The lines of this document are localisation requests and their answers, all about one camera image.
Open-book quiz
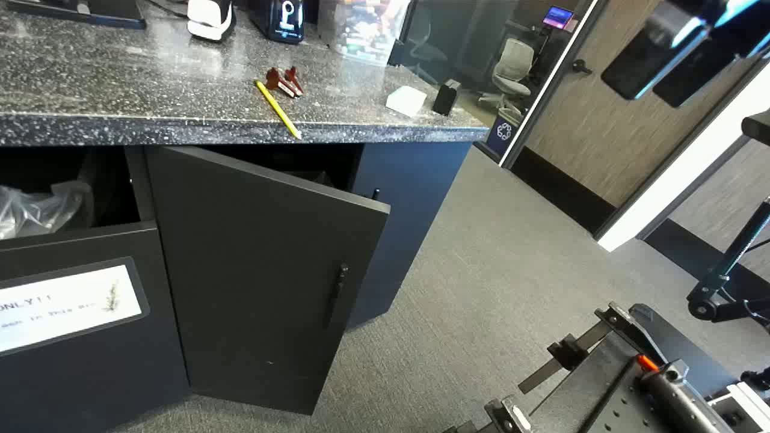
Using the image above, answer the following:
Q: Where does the open black cabinet door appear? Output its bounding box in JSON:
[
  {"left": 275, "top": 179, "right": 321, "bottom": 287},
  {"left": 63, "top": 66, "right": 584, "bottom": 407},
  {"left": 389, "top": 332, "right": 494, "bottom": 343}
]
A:
[{"left": 143, "top": 146, "right": 392, "bottom": 417}]

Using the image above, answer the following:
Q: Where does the white paper label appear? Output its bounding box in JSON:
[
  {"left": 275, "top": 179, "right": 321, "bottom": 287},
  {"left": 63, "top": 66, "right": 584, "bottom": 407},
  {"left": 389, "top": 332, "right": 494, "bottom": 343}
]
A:
[{"left": 0, "top": 262, "right": 146, "bottom": 357}]

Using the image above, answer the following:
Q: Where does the yellow pencil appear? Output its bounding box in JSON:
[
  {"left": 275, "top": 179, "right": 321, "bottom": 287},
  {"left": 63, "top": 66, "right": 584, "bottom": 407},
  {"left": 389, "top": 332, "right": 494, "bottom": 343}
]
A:
[{"left": 252, "top": 77, "right": 305, "bottom": 142}]

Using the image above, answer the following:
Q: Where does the white office chair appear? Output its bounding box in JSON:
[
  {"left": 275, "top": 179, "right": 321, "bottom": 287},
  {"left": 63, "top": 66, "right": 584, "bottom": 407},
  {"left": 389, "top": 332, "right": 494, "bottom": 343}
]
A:
[{"left": 489, "top": 37, "right": 538, "bottom": 105}]

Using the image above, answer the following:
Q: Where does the dark blue device white logo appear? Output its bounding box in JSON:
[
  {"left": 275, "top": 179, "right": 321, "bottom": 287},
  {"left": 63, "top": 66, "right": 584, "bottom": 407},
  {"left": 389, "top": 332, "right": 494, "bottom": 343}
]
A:
[{"left": 252, "top": 0, "right": 307, "bottom": 47}]

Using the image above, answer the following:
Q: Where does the bar clamp orange handle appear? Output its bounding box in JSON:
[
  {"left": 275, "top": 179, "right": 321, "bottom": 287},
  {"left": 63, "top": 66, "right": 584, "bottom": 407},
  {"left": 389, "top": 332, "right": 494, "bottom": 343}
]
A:
[{"left": 633, "top": 352, "right": 737, "bottom": 433}]

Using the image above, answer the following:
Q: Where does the black door handle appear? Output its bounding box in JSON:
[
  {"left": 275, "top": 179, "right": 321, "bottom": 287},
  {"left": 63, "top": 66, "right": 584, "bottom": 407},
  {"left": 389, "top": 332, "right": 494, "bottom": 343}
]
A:
[{"left": 323, "top": 260, "right": 353, "bottom": 330}]

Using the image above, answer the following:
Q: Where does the black bar clamp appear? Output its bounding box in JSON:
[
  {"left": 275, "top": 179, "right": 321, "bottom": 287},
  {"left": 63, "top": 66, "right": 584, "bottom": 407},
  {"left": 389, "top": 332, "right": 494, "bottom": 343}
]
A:
[{"left": 514, "top": 304, "right": 646, "bottom": 398}]

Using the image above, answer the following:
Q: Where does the computer monitor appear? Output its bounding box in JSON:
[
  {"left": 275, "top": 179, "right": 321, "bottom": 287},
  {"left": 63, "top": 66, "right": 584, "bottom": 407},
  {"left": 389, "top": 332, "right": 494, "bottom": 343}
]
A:
[{"left": 542, "top": 5, "right": 577, "bottom": 35}]

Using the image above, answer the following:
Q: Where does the small black box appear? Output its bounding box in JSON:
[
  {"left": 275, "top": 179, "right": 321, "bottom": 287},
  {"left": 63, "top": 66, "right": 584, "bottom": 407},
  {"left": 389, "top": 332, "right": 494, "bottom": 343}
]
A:
[{"left": 430, "top": 77, "right": 465, "bottom": 118}]

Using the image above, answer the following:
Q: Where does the clear plastic bin bag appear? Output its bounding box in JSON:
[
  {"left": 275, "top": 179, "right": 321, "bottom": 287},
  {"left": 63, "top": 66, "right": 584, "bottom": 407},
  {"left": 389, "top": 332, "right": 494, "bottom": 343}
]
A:
[{"left": 0, "top": 179, "right": 97, "bottom": 243}]

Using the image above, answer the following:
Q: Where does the black perforated robot table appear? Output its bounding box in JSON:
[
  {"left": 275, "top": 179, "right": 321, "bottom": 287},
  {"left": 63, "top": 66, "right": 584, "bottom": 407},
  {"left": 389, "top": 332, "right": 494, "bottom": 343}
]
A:
[{"left": 447, "top": 302, "right": 770, "bottom": 433}]

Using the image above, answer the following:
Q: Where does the black camera stand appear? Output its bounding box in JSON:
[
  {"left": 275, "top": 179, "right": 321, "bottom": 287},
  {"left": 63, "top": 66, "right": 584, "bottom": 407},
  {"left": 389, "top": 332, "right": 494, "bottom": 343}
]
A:
[{"left": 685, "top": 201, "right": 770, "bottom": 327}]

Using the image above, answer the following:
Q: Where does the white foam block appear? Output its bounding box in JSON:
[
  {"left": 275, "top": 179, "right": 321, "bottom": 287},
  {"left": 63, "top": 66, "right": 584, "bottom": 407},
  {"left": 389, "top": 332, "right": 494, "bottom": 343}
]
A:
[{"left": 386, "top": 83, "right": 430, "bottom": 123}]

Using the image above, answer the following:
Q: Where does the small red pin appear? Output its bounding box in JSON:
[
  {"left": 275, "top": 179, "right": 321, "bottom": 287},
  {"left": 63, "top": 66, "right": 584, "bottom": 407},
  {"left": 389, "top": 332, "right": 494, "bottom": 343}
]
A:
[
  {"left": 282, "top": 66, "right": 307, "bottom": 94},
  {"left": 262, "top": 66, "right": 298, "bottom": 102}
]

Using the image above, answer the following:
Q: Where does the closed dark cabinet door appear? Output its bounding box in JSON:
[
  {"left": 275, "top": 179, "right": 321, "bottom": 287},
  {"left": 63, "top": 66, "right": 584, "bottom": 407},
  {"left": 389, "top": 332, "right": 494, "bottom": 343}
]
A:
[{"left": 344, "top": 142, "right": 473, "bottom": 332}]

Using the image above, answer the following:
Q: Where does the blue sign white circle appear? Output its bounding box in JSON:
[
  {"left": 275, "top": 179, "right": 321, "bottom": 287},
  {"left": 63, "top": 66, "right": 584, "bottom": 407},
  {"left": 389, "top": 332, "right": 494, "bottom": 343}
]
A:
[{"left": 484, "top": 113, "right": 523, "bottom": 161}]

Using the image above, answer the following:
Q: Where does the dark counter cabinet body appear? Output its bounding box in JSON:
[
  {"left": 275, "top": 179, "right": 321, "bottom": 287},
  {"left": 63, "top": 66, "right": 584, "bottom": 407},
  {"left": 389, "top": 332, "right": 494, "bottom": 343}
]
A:
[{"left": 0, "top": 118, "right": 492, "bottom": 433}]

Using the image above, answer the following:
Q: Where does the black bin panel white label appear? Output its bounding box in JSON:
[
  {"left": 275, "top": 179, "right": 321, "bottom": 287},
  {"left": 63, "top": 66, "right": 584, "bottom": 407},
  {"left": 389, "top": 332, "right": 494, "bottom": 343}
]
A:
[{"left": 0, "top": 221, "right": 193, "bottom": 433}]

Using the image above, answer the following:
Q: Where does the black flat panel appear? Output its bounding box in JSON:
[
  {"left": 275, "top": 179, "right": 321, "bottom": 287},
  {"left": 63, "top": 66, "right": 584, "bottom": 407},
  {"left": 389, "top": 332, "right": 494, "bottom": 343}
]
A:
[{"left": 599, "top": 0, "right": 770, "bottom": 112}]

